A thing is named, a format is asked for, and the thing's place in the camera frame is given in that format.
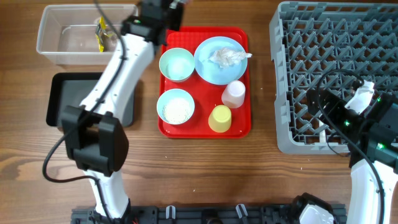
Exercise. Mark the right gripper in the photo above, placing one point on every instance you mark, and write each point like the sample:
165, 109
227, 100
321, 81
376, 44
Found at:
336, 103

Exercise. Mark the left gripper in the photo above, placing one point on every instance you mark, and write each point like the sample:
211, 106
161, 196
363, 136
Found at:
175, 15

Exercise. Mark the mint green bowl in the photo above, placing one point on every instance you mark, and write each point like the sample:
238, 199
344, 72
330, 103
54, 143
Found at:
177, 64

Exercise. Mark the yellow candy wrapper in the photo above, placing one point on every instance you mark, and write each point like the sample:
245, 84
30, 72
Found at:
101, 32

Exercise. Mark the pink plastic cup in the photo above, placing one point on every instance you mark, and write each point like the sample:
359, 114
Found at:
234, 94

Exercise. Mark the yellow plastic cup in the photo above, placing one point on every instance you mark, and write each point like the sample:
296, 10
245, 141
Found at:
220, 119

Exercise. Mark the white tissue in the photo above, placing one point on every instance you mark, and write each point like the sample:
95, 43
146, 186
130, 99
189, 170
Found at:
226, 57

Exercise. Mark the white rice pile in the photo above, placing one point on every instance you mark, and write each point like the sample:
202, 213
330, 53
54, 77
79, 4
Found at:
177, 111

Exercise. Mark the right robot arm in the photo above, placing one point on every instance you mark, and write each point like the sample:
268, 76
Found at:
369, 130

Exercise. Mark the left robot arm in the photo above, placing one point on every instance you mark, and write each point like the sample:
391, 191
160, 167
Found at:
93, 133

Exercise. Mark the grey dishwasher rack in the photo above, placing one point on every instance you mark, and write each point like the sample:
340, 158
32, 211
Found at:
309, 39

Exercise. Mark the light blue plate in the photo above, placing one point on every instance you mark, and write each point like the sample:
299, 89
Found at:
210, 71

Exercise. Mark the red serving tray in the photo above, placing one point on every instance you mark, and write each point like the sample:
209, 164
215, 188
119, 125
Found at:
206, 95

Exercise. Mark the clear plastic bin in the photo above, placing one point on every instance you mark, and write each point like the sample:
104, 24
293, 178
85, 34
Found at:
66, 35

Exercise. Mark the black plastic tray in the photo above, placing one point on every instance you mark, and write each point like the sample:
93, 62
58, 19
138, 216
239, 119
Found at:
68, 89

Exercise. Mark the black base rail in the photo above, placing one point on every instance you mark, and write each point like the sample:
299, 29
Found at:
154, 215

